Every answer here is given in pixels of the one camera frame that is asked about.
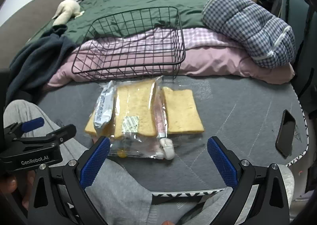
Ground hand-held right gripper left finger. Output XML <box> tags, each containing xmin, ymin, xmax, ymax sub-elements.
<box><xmin>27</xmin><ymin>136</ymin><xmax>111</xmax><ymax>225</ymax></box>

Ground cream plush toy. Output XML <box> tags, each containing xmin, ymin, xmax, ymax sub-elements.
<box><xmin>52</xmin><ymin>0</ymin><xmax>85</xmax><ymax>26</ymax></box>

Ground black phone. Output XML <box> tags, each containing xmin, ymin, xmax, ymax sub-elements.
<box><xmin>275</xmin><ymin>109</ymin><xmax>297</xmax><ymax>158</ymax></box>

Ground silver snack packet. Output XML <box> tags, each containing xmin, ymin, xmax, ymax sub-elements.
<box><xmin>94</xmin><ymin>81</ymin><xmax>117</xmax><ymax>134</ymax></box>

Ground person's left hand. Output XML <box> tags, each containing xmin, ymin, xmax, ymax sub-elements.
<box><xmin>0</xmin><ymin>171</ymin><xmax>37</xmax><ymax>207</ymax></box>

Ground pink white long packet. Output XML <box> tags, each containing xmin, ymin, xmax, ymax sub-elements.
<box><xmin>154</xmin><ymin>84</ymin><xmax>169</xmax><ymax>139</ymax></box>

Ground grey quilted mat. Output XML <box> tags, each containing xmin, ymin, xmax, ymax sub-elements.
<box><xmin>37</xmin><ymin>75</ymin><xmax>310</xmax><ymax>198</ymax></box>

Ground dark blue fleece blanket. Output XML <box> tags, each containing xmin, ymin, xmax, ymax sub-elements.
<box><xmin>5</xmin><ymin>25</ymin><xmax>78</xmax><ymax>106</ymax></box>

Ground black wire basket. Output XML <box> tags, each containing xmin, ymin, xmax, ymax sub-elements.
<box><xmin>71</xmin><ymin>6</ymin><xmax>186</xmax><ymax>84</ymax></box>

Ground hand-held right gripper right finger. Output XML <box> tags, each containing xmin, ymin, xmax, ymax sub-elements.
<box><xmin>207</xmin><ymin>136</ymin><xmax>290</xmax><ymax>225</ymax></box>

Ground brown headboard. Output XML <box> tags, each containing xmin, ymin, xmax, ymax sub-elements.
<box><xmin>0</xmin><ymin>0</ymin><xmax>68</xmax><ymax>39</ymax></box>

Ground bagged toast bread slice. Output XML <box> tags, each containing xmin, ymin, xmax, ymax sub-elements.
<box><xmin>161</xmin><ymin>87</ymin><xmax>205</xmax><ymax>134</ymax></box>
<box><xmin>85</xmin><ymin>112</ymin><xmax>116</xmax><ymax>138</ymax></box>
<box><xmin>109</xmin><ymin>76</ymin><xmax>165</xmax><ymax>159</ymax></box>

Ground person's grey trousers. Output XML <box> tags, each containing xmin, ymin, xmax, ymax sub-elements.
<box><xmin>4</xmin><ymin>100</ymin><xmax>295</xmax><ymax>225</ymax></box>

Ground small white round object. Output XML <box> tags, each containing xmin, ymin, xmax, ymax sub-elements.
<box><xmin>159</xmin><ymin>138</ymin><xmax>175</xmax><ymax>160</ymax></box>

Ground pink folded quilt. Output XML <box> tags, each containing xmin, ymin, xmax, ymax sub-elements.
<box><xmin>47</xmin><ymin>27</ymin><xmax>296</xmax><ymax>87</ymax></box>

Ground checked grey pillow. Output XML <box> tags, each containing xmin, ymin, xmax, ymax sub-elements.
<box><xmin>202</xmin><ymin>0</ymin><xmax>296</xmax><ymax>69</ymax></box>

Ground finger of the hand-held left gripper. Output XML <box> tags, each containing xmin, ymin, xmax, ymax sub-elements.
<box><xmin>4</xmin><ymin>117</ymin><xmax>45</xmax><ymax>139</ymax></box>
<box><xmin>13</xmin><ymin>124</ymin><xmax>77</xmax><ymax>146</ymax></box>

